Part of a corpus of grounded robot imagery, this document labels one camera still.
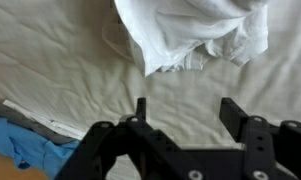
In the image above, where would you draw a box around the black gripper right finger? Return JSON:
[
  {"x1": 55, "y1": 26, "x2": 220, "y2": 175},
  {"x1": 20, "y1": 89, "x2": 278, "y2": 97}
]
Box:
[{"x1": 219, "y1": 97, "x2": 301, "y2": 180}]

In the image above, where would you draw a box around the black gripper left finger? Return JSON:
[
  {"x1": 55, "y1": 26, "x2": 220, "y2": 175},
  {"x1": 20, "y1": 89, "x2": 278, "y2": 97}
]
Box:
[{"x1": 54, "y1": 97, "x2": 208, "y2": 180}]

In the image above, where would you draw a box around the white towel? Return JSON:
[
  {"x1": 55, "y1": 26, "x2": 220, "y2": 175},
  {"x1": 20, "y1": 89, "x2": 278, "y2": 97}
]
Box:
[{"x1": 113, "y1": 0, "x2": 270, "y2": 78}]

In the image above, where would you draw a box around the blue folded cloth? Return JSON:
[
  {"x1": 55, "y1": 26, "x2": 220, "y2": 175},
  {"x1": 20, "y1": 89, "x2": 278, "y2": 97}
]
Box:
[{"x1": 0, "y1": 116, "x2": 82, "y2": 180}]

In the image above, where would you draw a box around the mattress with white sheet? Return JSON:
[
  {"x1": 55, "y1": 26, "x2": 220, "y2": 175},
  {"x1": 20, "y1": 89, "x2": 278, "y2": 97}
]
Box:
[{"x1": 0, "y1": 0, "x2": 301, "y2": 180}]

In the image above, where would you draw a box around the grey folded cloth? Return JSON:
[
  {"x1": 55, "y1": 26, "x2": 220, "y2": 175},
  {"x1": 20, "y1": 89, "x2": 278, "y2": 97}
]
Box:
[{"x1": 0, "y1": 101, "x2": 77, "y2": 146}]

